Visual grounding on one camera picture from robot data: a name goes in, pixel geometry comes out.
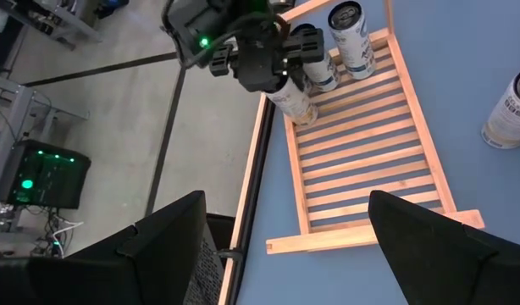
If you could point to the grey metal desk frame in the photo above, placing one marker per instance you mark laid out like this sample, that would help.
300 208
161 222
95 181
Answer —
18 91

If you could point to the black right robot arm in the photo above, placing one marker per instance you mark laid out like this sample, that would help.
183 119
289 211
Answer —
188 21

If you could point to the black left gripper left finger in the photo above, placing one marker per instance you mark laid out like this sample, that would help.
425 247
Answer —
158 254

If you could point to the black aluminium table frame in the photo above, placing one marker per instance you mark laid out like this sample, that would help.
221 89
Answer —
255 190

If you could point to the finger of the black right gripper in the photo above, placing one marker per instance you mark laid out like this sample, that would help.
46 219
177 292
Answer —
304 44
222 61

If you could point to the white Celsius can black lid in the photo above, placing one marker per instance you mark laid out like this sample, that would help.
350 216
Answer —
325 76
294 106
510 114
353 42

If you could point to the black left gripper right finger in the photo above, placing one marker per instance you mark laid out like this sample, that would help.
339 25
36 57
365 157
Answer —
446 262

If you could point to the black computer green lights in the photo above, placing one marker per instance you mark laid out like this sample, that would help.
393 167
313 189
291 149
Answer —
52 186

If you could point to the wooden slatted shelf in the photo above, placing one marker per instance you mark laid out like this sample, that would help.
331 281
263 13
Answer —
319 243

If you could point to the grey desk with equipment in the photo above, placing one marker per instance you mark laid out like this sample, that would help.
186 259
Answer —
73 25

